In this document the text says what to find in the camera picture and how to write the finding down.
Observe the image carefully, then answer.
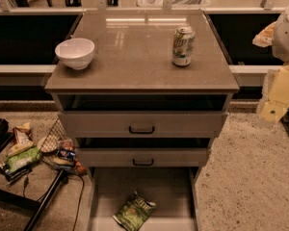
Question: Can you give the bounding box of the grey drawer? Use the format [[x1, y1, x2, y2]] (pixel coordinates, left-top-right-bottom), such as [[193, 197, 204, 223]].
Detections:
[[76, 138, 210, 167], [57, 94, 229, 139], [88, 167, 199, 231]]

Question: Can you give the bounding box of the bottom grey drawer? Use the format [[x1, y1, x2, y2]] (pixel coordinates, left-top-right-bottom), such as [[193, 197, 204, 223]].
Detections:
[[88, 167, 199, 231]]

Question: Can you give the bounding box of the blue snack package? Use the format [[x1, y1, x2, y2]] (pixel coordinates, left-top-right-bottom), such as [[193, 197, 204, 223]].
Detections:
[[57, 148, 75, 162]]

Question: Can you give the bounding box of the middle grey drawer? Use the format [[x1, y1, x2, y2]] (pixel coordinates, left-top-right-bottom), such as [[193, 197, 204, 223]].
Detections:
[[76, 138, 210, 167]]

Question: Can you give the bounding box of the grey drawer cabinet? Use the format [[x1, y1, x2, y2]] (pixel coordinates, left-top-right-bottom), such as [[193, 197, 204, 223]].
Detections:
[[46, 10, 238, 231]]

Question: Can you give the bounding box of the light green snack bag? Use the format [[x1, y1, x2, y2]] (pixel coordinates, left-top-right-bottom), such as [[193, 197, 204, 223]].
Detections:
[[7, 147, 41, 173]]

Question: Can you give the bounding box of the top grey drawer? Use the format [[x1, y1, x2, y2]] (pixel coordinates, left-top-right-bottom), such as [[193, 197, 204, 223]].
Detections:
[[57, 94, 229, 139]]

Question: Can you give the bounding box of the black power cable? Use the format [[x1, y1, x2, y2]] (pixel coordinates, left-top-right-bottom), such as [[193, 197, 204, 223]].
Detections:
[[22, 173, 86, 231]]

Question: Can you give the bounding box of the green white soda can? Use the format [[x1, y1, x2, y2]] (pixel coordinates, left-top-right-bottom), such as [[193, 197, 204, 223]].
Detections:
[[172, 26, 196, 66]]

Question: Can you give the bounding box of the green jalapeno chip bag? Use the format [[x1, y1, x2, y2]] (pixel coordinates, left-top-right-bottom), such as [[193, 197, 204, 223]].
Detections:
[[113, 192, 156, 231]]

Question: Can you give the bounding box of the white ceramic bowl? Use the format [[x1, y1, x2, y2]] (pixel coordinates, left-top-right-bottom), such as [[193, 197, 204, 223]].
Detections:
[[55, 38, 95, 70]]

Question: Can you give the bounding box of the white brown chip bag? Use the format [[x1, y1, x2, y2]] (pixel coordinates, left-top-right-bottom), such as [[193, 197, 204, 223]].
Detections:
[[8, 122, 34, 157]]

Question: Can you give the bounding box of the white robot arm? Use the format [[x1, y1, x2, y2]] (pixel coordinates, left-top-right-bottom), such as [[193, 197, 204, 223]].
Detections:
[[272, 5, 289, 63]]

